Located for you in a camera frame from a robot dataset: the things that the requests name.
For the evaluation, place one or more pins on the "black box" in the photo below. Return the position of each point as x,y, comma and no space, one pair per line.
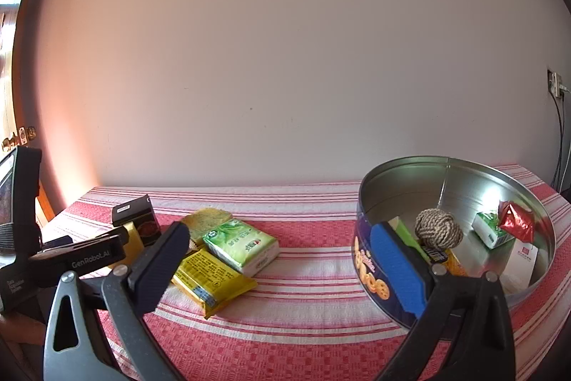
134,209

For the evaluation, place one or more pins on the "person's left forearm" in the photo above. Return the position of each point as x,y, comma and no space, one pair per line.
20,329

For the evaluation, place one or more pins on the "red snack packet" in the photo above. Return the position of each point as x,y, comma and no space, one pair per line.
517,224

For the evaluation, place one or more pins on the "brass door knob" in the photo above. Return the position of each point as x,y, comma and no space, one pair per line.
9,143

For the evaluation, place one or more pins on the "blue round cookie tin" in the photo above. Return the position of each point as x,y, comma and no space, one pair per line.
446,180

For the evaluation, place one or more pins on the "yellow snack packet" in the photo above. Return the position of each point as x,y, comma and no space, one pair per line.
214,278
455,265

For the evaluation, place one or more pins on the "wooden door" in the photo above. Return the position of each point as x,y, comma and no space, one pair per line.
9,73

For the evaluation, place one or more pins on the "brass door latch plate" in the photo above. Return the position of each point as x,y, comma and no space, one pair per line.
27,133

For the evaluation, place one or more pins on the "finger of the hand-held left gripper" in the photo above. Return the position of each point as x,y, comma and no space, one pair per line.
107,234

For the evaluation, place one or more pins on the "green tissue pack white panel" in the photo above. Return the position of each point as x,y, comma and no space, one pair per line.
488,229

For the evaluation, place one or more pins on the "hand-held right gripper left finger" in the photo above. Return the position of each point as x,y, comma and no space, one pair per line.
160,265

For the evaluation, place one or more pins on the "plain yellow sponge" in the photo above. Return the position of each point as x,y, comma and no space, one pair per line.
134,242

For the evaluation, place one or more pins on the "green-topped yellow sponge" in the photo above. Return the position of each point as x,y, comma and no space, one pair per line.
205,220

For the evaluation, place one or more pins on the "small green tissue pack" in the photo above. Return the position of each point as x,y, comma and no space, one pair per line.
241,245

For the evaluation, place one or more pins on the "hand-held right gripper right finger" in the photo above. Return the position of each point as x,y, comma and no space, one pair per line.
397,269

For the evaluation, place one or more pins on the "large green tissue pack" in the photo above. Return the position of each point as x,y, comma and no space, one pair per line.
408,236

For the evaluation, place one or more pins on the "white card box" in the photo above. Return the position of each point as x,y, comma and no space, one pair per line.
522,262

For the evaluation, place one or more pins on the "wall socket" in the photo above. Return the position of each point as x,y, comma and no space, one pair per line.
555,81

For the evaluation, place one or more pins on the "red white striped cloth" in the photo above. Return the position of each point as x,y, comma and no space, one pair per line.
303,238

